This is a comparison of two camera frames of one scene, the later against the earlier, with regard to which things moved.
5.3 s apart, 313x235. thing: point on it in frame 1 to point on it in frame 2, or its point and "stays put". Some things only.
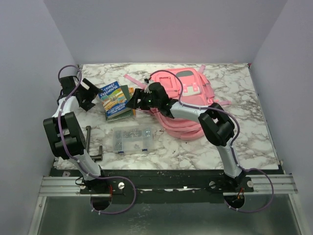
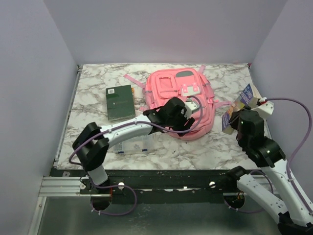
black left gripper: x=91 y=92 to x=185 y=123
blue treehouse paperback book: x=113 y=100 to x=245 y=98
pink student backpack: x=185 y=85 stays put
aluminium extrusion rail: x=58 y=186 stays put
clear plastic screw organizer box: x=132 y=139 stays put
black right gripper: x=133 y=103 to x=235 y=117
